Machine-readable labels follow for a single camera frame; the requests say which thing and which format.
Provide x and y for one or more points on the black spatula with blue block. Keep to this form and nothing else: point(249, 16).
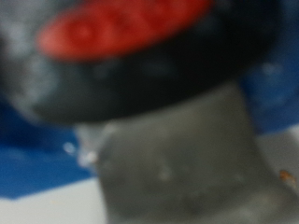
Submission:
point(149, 87)

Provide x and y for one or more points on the silver toaster oven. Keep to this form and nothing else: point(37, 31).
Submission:
point(46, 208)

